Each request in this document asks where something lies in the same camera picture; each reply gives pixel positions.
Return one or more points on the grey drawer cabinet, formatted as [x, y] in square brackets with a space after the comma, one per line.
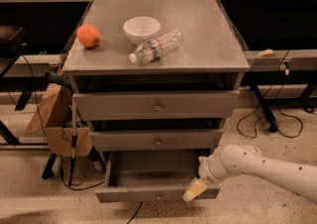
[210, 58]

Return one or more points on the grey middle drawer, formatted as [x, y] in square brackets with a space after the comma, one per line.
[156, 139]

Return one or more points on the small yellow foam piece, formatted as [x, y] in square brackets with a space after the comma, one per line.
[267, 52]

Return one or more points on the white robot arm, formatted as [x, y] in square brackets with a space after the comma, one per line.
[235, 160]

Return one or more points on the grey drawer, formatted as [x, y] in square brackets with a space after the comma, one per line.
[148, 175]
[156, 139]
[155, 105]

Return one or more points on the grey bottom drawer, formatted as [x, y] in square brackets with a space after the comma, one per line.
[148, 175]

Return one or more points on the grey metal rail left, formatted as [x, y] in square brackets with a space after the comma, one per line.
[28, 65]

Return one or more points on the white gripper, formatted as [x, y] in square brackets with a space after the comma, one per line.
[209, 170]

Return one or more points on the grey metal rail right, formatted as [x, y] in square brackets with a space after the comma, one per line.
[294, 60]

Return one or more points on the grey metal rail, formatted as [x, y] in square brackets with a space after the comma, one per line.
[28, 65]
[294, 60]

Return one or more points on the black table leg right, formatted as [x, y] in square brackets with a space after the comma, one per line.
[266, 110]

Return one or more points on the green handled grabber stick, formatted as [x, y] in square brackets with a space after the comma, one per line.
[60, 80]

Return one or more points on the clear plastic water bottle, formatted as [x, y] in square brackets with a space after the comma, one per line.
[154, 48]

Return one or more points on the orange fruit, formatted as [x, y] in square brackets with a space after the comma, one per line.
[88, 36]

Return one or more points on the brown cardboard box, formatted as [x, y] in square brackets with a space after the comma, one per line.
[54, 117]

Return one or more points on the grey top drawer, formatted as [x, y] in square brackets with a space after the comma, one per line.
[155, 105]

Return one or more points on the white ceramic bowl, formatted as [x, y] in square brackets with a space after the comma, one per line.
[139, 29]

